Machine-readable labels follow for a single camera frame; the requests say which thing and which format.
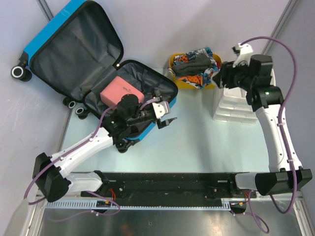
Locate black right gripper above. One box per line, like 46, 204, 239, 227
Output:
213, 58, 254, 91

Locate grey dotted socks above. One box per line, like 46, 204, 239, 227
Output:
172, 54, 212, 76

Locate white plastic drawer organizer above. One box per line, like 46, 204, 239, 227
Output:
212, 68, 276, 125

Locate pink cloth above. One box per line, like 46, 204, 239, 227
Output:
100, 76, 144, 107

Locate blue fish-print kids suitcase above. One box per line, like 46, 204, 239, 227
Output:
11, 0, 178, 141

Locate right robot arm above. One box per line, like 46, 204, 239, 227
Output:
213, 55, 313, 197

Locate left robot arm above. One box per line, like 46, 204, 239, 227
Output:
30, 89, 173, 203

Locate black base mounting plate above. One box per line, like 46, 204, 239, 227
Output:
96, 172, 250, 206

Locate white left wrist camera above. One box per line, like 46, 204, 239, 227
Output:
152, 101, 170, 119

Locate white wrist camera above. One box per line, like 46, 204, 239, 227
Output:
152, 101, 170, 119
232, 43, 253, 68

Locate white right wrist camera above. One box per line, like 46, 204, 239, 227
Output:
232, 43, 253, 68

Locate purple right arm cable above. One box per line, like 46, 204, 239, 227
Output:
241, 36, 298, 233

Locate grey slotted cable duct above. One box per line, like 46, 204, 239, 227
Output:
45, 199, 247, 211

